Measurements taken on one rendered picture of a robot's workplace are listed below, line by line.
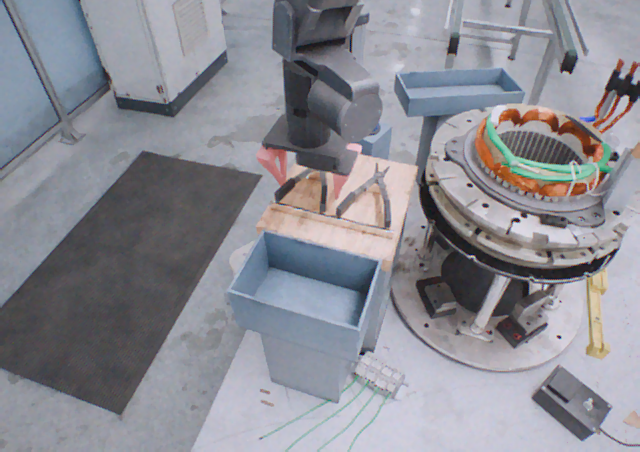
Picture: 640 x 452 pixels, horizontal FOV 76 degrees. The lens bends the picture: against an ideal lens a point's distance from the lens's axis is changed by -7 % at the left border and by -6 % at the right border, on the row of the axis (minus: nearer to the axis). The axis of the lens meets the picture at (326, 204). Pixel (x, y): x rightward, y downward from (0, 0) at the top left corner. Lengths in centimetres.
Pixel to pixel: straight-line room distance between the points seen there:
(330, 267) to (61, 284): 166
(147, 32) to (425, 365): 229
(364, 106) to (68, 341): 167
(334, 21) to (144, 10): 222
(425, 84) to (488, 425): 68
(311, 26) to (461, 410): 63
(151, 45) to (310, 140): 222
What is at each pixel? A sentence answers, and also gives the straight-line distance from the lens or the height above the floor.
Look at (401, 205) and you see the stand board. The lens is 63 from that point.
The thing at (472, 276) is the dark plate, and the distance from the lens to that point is 94.
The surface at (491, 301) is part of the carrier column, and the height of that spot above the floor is 91.
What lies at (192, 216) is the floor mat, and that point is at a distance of 216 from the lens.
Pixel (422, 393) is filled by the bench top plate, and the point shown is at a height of 78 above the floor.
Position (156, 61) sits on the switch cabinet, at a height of 38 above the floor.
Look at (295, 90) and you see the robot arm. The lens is 50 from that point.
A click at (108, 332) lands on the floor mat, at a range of 189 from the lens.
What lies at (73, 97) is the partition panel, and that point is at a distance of 299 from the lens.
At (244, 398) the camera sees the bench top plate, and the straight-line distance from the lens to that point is 79.
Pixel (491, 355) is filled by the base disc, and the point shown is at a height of 80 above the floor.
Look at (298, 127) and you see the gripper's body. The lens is 52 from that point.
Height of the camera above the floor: 151
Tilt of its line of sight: 45 degrees down
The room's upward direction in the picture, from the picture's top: straight up
